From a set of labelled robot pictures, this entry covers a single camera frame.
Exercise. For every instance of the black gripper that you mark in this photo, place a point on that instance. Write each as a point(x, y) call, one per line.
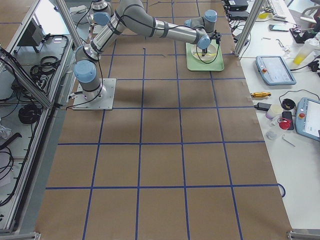
point(204, 52)

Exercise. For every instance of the yellow plastic fork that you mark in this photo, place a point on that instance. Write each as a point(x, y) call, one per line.
point(199, 54)

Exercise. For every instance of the white round plate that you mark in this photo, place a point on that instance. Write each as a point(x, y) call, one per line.
point(211, 49)

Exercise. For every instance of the light green tray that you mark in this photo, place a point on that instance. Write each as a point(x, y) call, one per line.
point(199, 61)

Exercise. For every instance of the upper teach pendant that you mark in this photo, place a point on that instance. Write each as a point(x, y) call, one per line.
point(274, 70)

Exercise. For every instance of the teach pendant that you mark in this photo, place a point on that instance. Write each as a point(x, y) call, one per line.
point(307, 121)
point(274, 70)

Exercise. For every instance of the black power adapter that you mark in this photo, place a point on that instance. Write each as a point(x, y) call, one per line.
point(262, 106)

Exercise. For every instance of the smartphone on desk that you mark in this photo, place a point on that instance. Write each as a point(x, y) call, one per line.
point(278, 28)

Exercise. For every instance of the white cup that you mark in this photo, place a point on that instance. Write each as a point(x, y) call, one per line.
point(273, 111)

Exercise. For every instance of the squeeze bottle yellow liquid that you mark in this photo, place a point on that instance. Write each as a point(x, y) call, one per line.
point(307, 48)

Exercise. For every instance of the red round tape dispenser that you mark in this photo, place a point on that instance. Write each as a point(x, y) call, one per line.
point(284, 123)

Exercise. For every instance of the allen key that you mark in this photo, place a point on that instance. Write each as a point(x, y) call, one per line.
point(284, 138)

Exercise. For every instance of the lower teach pendant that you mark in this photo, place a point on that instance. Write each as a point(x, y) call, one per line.
point(307, 121)

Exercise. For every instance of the black box on shelf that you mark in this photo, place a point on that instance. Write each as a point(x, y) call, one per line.
point(32, 37)

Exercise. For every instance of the aluminium frame post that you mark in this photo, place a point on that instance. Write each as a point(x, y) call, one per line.
point(253, 14)

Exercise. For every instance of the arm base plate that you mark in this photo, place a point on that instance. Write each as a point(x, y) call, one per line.
point(96, 100)

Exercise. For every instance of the aluminium side rack frame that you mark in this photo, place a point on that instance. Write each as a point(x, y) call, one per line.
point(32, 85)

